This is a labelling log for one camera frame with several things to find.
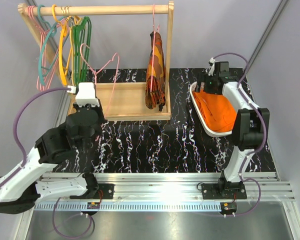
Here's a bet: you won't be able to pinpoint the teal plastic hanger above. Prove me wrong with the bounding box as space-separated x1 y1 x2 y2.
37 4 60 86

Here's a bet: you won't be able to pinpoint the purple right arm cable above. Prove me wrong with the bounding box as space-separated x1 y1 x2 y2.
211 52 268 218

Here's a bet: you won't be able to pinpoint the wooden clothes rack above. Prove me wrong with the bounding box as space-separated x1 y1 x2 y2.
32 1 174 121

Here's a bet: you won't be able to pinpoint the yellow plastic hanger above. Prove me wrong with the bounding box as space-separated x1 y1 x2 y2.
51 4 81 87

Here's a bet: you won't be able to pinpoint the pink empty hanger left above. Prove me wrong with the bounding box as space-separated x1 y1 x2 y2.
26 5 61 92

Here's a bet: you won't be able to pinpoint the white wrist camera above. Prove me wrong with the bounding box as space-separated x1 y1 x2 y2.
67 82 100 108
208 57 216 76

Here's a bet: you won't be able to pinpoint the white perforated plastic basket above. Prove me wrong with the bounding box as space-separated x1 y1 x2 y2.
189 82 236 138

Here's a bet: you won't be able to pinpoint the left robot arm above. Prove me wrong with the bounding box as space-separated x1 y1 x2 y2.
0 103 105 215

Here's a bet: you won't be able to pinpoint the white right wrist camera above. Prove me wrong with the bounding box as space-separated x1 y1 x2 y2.
208 57 216 76

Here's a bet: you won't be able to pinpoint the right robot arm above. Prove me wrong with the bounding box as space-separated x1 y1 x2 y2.
195 58 270 199

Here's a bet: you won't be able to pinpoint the orange trousers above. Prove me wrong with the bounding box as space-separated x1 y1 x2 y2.
192 91 237 133

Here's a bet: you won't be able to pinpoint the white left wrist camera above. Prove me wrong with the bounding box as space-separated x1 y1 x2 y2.
67 82 100 108

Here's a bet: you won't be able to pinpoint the camouflage patterned trousers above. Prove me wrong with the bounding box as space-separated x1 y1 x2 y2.
145 31 166 112

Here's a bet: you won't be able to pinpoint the aluminium mounting rail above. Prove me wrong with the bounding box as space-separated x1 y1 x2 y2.
12 99 300 240

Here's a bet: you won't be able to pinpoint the green plastic hanger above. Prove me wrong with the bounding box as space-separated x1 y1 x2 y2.
72 16 92 86

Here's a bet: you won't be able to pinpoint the pink wire hanger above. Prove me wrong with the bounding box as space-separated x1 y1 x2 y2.
79 42 121 142
150 4 161 93

